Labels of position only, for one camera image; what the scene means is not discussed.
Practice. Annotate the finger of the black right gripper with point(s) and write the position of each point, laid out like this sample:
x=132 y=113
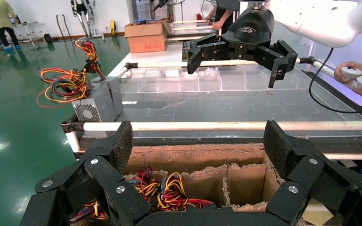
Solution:
x=281 y=56
x=206 y=50

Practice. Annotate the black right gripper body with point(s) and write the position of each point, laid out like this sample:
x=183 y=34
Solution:
x=249 y=31

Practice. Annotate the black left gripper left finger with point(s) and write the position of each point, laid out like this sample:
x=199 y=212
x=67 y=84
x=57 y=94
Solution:
x=106 y=174

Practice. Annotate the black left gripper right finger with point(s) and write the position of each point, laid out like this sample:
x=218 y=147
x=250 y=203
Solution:
x=302 y=174

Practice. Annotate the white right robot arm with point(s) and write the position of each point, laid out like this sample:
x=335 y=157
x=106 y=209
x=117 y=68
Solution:
x=318 y=21

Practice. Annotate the operator right hand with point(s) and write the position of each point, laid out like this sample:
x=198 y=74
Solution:
x=340 y=68

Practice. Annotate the black pipe joint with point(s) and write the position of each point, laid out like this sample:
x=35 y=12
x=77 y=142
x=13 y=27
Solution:
x=131 y=65
x=68 y=126
x=306 y=60

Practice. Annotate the person in black shirt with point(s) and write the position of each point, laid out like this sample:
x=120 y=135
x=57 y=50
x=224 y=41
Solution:
x=221 y=15

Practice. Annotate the red canister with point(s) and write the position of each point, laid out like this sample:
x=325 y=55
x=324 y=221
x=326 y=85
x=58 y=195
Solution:
x=198 y=16

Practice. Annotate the clear acrylic divider tray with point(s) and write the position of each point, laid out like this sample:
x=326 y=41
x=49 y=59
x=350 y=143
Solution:
x=181 y=84

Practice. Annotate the yellow paper sheet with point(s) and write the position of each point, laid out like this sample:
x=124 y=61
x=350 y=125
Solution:
x=318 y=216

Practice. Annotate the short white pipe leg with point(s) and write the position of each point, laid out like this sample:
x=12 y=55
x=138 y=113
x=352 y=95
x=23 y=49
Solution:
x=73 y=142

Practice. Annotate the white work table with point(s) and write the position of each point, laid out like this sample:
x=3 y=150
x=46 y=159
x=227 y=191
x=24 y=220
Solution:
x=156 y=57

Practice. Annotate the brown cardboard carton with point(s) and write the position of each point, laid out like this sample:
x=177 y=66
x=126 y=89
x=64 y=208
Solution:
x=146 y=39

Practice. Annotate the dark equipment rack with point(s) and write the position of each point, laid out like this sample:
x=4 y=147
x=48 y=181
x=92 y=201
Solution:
x=146 y=9

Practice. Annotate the worn divided cardboard box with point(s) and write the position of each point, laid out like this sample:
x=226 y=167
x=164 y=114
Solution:
x=199 y=157

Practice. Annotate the yellow device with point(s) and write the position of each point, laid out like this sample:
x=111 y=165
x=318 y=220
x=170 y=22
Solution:
x=113 y=28

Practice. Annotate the black wheel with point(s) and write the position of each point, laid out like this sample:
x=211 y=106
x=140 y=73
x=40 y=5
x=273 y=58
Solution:
x=47 y=38

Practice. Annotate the metal rack stand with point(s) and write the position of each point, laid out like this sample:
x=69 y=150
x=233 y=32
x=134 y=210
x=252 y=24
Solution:
x=28 y=31

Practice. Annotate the person in yellow jacket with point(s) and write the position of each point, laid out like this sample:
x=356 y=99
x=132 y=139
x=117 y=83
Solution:
x=0 y=18

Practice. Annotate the pipe frame table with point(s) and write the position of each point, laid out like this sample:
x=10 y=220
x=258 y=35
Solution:
x=190 y=28

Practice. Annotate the long white pipe rail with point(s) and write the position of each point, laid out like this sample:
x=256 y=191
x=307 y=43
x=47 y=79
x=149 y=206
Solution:
x=199 y=126

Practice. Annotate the humanoid robot frame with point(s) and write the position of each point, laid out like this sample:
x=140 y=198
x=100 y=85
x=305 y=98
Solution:
x=82 y=12

